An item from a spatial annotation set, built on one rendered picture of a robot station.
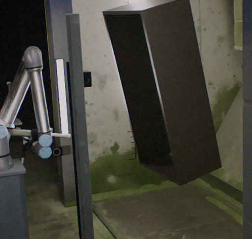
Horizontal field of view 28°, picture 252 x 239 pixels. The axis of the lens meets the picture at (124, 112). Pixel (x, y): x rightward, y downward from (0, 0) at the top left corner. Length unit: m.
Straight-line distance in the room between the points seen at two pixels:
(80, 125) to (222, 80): 2.71
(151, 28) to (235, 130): 1.75
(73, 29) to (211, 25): 2.63
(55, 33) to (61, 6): 0.22
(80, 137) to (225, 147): 2.55
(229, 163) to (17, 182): 1.91
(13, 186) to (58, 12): 1.47
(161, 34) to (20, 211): 1.49
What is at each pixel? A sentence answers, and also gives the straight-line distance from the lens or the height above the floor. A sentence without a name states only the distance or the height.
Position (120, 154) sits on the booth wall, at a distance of 4.47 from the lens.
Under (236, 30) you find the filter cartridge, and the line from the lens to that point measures 4.44.
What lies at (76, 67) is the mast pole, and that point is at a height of 1.42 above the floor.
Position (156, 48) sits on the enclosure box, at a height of 1.40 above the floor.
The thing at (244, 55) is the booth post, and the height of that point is 1.49.
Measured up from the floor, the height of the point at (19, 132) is 0.78.
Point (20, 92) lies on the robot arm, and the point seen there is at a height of 1.12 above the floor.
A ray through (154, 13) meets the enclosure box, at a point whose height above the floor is 1.61.
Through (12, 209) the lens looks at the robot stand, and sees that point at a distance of 3.52.
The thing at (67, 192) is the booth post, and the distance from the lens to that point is 4.42.
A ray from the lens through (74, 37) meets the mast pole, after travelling 2.19.
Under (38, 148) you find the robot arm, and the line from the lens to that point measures 3.67.
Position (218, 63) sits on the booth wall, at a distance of 4.74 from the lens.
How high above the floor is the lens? 1.66
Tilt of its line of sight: 12 degrees down
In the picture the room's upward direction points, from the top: 3 degrees counter-clockwise
